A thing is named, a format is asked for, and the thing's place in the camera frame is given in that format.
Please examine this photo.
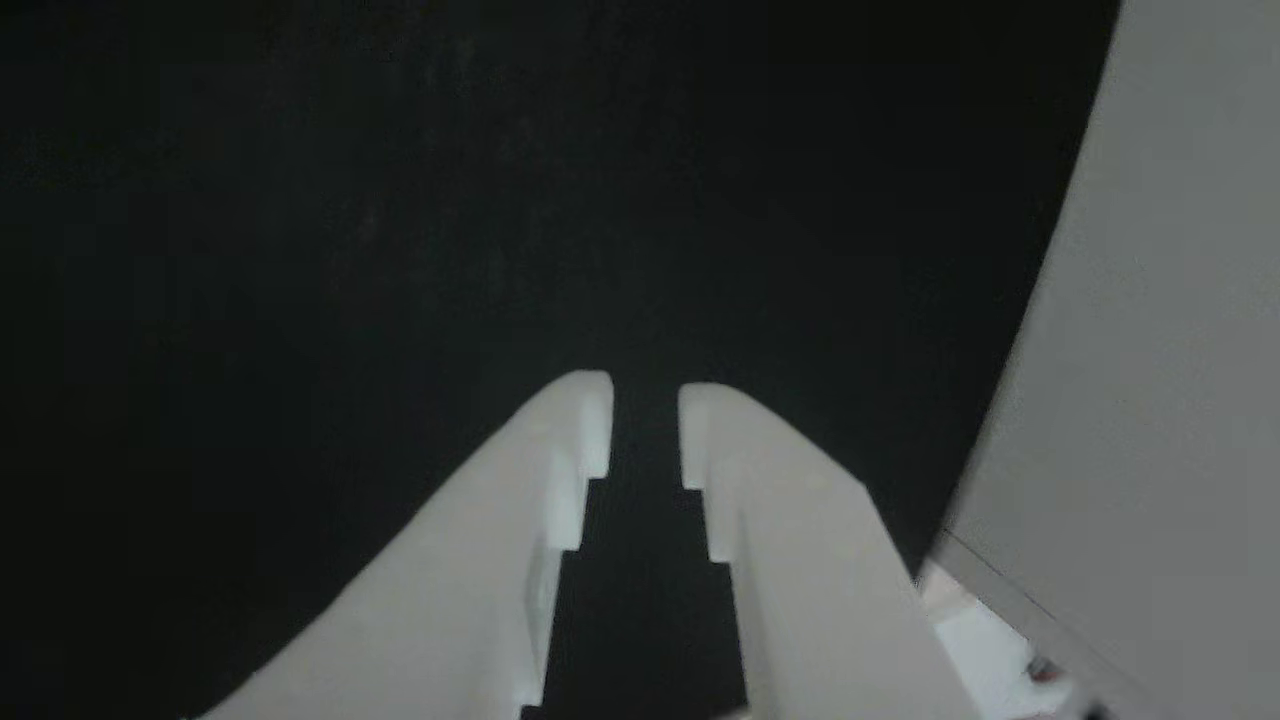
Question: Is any black desk mat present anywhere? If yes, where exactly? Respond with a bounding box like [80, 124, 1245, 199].
[0, 0, 1121, 720]

